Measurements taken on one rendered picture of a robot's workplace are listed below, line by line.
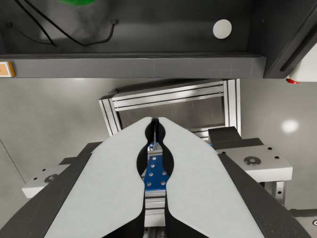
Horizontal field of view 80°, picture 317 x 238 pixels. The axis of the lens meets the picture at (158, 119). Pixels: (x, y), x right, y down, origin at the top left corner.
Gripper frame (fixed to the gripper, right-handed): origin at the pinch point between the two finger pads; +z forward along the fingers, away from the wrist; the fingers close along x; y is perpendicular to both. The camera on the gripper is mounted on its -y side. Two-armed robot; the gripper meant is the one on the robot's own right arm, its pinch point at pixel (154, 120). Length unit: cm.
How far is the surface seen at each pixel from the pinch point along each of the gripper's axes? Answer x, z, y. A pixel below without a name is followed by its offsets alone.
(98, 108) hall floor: -43, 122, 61
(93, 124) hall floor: -49, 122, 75
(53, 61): -20.5, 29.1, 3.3
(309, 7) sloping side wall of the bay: 19.0, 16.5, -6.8
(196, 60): 7.7, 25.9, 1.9
